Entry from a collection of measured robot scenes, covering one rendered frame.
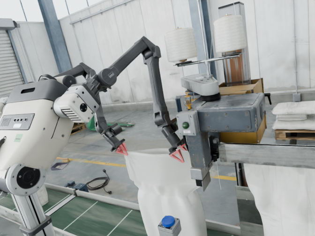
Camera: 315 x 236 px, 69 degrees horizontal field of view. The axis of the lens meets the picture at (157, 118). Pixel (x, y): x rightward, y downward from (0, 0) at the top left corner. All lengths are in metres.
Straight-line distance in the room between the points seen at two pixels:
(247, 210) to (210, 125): 0.78
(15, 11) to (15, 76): 2.15
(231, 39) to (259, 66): 5.00
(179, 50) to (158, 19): 5.77
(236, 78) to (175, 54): 0.38
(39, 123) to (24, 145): 0.10
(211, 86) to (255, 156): 0.37
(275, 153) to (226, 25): 0.60
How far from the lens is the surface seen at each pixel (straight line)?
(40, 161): 1.11
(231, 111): 0.91
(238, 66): 1.37
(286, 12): 6.03
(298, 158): 1.12
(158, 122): 1.22
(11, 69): 8.81
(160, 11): 6.97
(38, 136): 1.03
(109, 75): 1.04
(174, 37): 1.23
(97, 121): 1.49
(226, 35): 1.15
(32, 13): 9.83
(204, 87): 1.04
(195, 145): 1.01
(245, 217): 1.63
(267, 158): 1.13
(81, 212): 2.32
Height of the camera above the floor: 1.57
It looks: 14 degrees down
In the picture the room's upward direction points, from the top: 11 degrees counter-clockwise
